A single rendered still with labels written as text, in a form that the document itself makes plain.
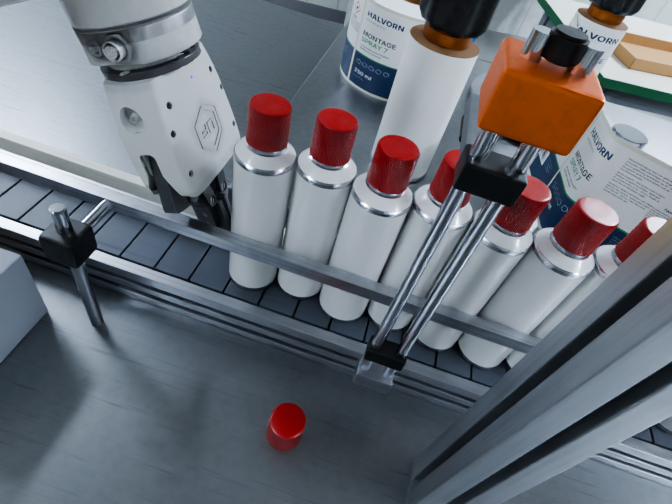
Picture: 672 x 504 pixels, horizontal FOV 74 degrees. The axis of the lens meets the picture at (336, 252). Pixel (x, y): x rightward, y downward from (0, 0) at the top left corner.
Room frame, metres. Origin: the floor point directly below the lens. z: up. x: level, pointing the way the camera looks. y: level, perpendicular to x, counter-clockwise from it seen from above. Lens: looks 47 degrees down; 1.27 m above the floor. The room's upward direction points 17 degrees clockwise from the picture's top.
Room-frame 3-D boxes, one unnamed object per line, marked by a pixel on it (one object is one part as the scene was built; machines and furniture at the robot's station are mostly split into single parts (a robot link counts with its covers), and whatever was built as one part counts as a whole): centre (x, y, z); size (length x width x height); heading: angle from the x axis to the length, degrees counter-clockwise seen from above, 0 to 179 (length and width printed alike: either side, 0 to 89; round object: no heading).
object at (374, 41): (0.85, 0.00, 0.95); 0.20 x 0.20 x 0.14
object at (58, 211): (0.23, 0.22, 0.91); 0.07 x 0.03 x 0.17; 177
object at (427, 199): (0.30, -0.07, 0.98); 0.05 x 0.05 x 0.20
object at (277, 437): (0.16, 0.00, 0.85); 0.03 x 0.03 x 0.03
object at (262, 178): (0.30, 0.08, 0.98); 0.05 x 0.05 x 0.20
